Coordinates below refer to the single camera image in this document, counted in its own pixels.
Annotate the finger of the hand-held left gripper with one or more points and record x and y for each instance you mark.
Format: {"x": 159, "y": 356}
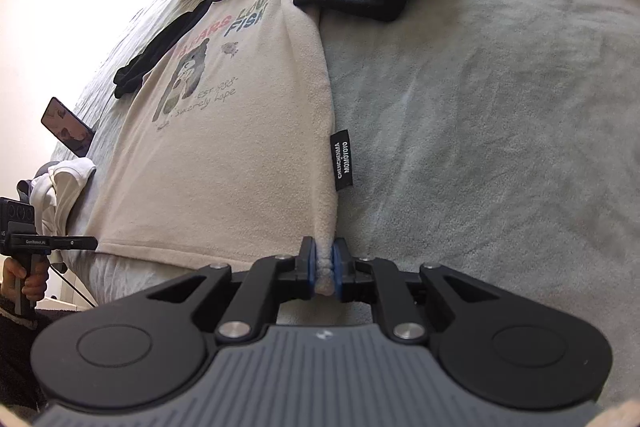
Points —
{"x": 75, "y": 243}

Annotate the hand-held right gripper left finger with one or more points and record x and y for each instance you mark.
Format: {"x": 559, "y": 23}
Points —
{"x": 309, "y": 272}

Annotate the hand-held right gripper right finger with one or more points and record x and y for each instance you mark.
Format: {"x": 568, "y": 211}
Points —
{"x": 338, "y": 272}

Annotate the cream and black printed sweatshirt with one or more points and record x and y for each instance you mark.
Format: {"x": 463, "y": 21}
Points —
{"x": 240, "y": 157}

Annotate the person's left forearm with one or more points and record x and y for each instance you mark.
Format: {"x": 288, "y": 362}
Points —
{"x": 15, "y": 347}

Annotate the person's left hand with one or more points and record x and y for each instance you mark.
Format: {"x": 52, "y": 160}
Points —
{"x": 35, "y": 287}

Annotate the white garment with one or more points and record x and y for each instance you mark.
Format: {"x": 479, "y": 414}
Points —
{"x": 65, "y": 187}

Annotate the smartphone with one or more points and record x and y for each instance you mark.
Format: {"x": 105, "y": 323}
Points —
{"x": 65, "y": 124}

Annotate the bed with grey sheet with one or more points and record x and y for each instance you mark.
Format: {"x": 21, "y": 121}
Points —
{"x": 475, "y": 132}

